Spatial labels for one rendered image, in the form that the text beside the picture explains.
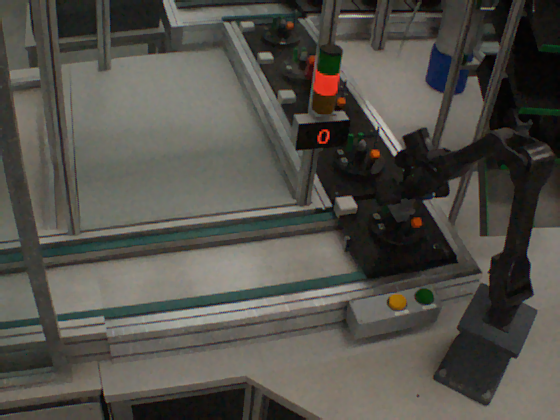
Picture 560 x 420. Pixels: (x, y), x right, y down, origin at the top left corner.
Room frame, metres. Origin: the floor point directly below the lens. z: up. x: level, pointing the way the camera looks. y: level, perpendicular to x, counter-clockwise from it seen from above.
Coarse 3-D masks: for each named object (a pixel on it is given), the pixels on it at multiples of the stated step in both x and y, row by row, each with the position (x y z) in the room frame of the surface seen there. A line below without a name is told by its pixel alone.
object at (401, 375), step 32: (544, 320) 1.07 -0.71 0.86; (384, 352) 0.93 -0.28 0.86; (416, 352) 0.94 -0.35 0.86; (544, 352) 0.97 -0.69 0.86; (256, 384) 0.82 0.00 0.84; (288, 384) 0.82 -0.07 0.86; (320, 384) 0.83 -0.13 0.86; (352, 384) 0.83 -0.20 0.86; (384, 384) 0.84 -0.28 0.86; (416, 384) 0.85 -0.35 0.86; (512, 384) 0.87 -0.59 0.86; (544, 384) 0.87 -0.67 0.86; (320, 416) 0.74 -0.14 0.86; (352, 416) 0.75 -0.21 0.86; (384, 416) 0.76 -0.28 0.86; (416, 416) 0.76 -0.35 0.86; (448, 416) 0.77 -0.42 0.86; (480, 416) 0.77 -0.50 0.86; (512, 416) 0.78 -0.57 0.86; (544, 416) 0.78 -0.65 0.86
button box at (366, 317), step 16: (416, 288) 1.05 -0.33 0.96; (432, 288) 1.05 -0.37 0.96; (352, 304) 0.98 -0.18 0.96; (368, 304) 0.99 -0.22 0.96; (384, 304) 0.99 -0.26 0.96; (416, 304) 1.00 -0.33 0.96; (432, 304) 1.00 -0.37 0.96; (352, 320) 0.96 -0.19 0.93; (368, 320) 0.94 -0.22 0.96; (384, 320) 0.95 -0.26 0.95; (400, 320) 0.96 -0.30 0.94; (416, 320) 0.98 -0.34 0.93; (432, 320) 1.00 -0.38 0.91; (368, 336) 0.94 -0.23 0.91
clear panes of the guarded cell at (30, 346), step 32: (0, 0) 1.84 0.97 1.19; (32, 32) 1.87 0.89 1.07; (32, 64) 1.86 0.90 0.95; (0, 160) 0.73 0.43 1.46; (0, 192) 0.73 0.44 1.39; (0, 224) 0.73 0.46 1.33; (0, 256) 0.72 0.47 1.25; (0, 288) 0.71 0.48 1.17; (0, 320) 0.71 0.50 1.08; (32, 320) 0.73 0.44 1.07; (0, 352) 0.70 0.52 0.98; (32, 352) 0.72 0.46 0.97
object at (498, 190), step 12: (492, 156) 1.37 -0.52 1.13; (480, 168) 1.33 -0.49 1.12; (492, 168) 1.34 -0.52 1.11; (480, 180) 1.31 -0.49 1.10; (492, 180) 1.32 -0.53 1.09; (504, 180) 1.33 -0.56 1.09; (480, 192) 1.29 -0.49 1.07; (492, 192) 1.30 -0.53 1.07; (504, 192) 1.31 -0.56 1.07; (480, 204) 1.27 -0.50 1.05; (492, 204) 1.28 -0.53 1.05; (504, 204) 1.29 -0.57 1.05; (480, 216) 1.25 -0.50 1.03; (492, 216) 1.26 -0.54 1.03; (504, 216) 1.27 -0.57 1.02; (480, 228) 1.23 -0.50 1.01; (492, 228) 1.24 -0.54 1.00; (504, 228) 1.24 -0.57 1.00
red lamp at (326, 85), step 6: (318, 72) 1.26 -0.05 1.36; (318, 78) 1.25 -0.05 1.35; (324, 78) 1.25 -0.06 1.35; (330, 78) 1.25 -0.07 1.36; (336, 78) 1.25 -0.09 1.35; (318, 84) 1.25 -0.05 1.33; (324, 84) 1.25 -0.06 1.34; (330, 84) 1.25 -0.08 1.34; (336, 84) 1.26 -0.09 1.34; (318, 90) 1.25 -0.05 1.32; (324, 90) 1.25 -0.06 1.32; (330, 90) 1.25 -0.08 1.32; (336, 90) 1.26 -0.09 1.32
